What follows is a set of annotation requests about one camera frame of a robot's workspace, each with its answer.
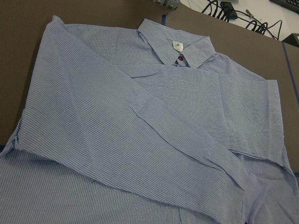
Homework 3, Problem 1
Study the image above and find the light blue striped shirt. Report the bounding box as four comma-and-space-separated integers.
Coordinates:
0, 16, 299, 224

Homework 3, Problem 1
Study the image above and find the black power adapter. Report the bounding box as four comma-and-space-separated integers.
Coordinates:
220, 1, 238, 20

